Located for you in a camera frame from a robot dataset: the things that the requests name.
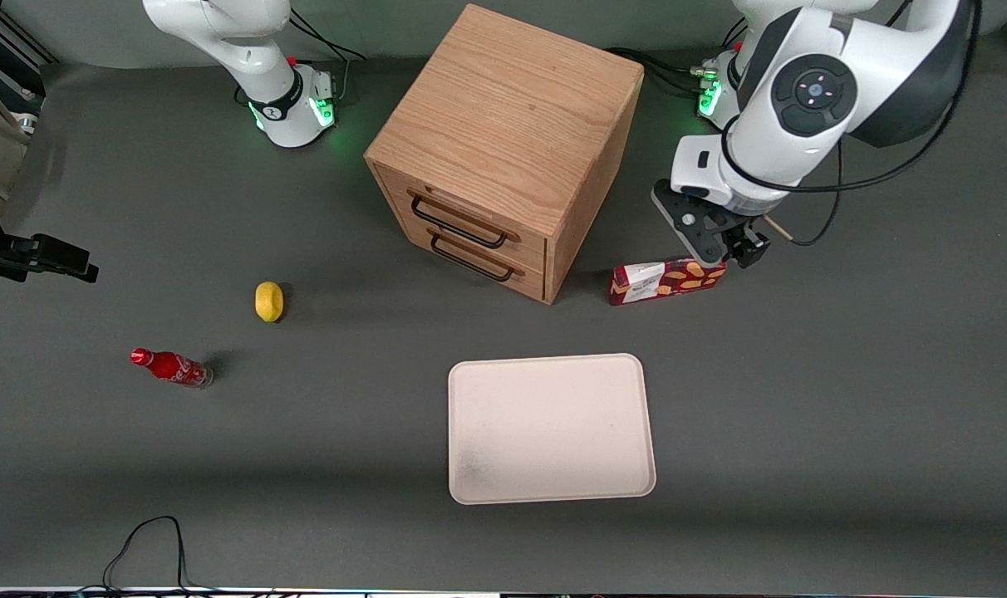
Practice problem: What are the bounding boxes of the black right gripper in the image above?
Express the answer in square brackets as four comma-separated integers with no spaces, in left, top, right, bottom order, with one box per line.
[0,199,100,284]

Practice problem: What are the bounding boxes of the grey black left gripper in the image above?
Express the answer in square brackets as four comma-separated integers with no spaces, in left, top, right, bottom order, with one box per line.
[652,179,772,269]

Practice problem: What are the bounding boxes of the red cookie box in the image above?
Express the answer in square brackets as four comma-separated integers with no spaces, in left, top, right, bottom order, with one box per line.
[609,258,727,306]

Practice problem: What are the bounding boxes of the beige plastic tray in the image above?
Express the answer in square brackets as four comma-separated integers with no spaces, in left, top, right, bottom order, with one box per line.
[448,353,657,506]

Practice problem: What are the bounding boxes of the red cola bottle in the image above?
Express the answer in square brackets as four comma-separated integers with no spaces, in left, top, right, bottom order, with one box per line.
[130,347,214,390]

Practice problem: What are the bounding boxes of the yellow lemon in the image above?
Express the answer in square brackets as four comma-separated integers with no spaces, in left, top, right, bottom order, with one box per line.
[255,281,285,323]

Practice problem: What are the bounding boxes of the wooden drawer cabinet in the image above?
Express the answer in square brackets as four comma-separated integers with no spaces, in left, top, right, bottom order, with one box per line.
[364,3,646,306]

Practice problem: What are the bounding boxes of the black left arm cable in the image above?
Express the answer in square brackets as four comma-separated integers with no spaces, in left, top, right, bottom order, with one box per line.
[722,0,982,247]

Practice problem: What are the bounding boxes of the black aluminium frame rail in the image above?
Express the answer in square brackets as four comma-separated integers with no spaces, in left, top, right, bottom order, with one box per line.
[0,7,58,67]

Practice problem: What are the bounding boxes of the black left base cables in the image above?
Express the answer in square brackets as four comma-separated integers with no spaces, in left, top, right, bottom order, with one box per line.
[606,17,747,95]

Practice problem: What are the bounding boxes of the black base cables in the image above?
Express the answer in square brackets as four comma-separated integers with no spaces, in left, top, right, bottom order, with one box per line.
[606,17,747,95]
[287,8,368,105]

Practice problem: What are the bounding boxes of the short black drawer handle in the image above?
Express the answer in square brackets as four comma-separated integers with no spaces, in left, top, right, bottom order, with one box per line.
[427,228,526,283]

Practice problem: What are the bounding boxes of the thin black looped cable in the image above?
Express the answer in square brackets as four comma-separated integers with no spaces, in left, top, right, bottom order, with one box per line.
[103,515,222,596]

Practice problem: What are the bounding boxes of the long black drawer handle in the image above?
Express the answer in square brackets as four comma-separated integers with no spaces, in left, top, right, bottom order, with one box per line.
[409,189,522,250]

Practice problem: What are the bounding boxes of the black right base cables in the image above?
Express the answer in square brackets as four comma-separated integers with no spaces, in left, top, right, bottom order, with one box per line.
[287,8,368,105]

